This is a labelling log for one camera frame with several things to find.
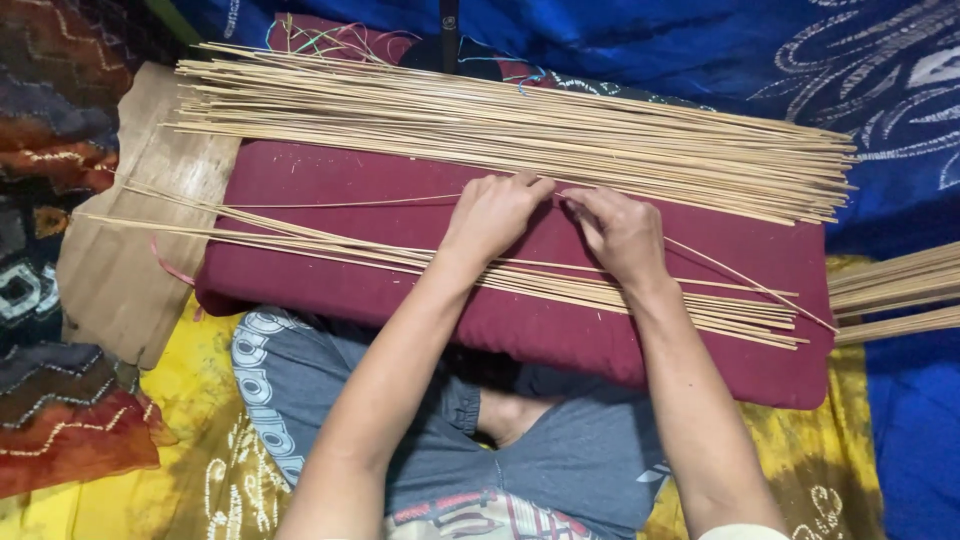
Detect printed shirt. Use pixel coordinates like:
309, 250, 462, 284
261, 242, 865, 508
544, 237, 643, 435
384, 489, 603, 540

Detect maroon fabric piece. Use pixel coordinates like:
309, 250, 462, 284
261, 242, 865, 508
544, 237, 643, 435
266, 12, 558, 90

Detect single thin bamboo stick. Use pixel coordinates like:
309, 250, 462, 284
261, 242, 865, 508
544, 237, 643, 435
223, 190, 840, 335

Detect blue patterned cloth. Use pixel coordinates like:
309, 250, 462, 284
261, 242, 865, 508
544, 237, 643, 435
168, 0, 960, 540

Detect grey printed shorts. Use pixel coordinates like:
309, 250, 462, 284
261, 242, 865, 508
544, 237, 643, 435
231, 306, 670, 540

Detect person's right hand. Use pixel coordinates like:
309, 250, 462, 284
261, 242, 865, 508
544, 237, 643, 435
561, 186, 672, 291

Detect person's left hand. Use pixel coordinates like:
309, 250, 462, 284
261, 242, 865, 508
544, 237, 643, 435
441, 171, 558, 266

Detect pink ribbon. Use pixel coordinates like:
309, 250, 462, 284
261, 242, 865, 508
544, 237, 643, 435
147, 235, 206, 322

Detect large pile of bamboo sticks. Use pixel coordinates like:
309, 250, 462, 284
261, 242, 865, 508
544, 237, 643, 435
163, 41, 861, 227

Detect person's leg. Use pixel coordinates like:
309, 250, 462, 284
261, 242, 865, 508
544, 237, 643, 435
475, 385, 565, 451

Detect maroon cushion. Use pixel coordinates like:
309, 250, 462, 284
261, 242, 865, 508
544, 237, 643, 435
193, 138, 837, 411

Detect brown cardboard sheet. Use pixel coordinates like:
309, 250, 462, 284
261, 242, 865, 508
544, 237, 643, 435
56, 61, 243, 371

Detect yellow patterned cloth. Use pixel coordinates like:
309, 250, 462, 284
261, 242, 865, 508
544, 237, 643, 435
0, 255, 888, 540

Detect bundle of thicker bamboo sticks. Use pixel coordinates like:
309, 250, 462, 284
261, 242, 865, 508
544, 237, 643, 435
826, 241, 960, 347

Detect orange brown patterned cloth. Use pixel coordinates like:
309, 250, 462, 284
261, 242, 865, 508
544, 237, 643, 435
0, 0, 183, 501

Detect black stand pole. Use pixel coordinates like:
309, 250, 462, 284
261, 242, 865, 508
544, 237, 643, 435
397, 0, 505, 81

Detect small heap of bamboo sticks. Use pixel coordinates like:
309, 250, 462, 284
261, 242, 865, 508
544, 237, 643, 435
75, 176, 813, 352

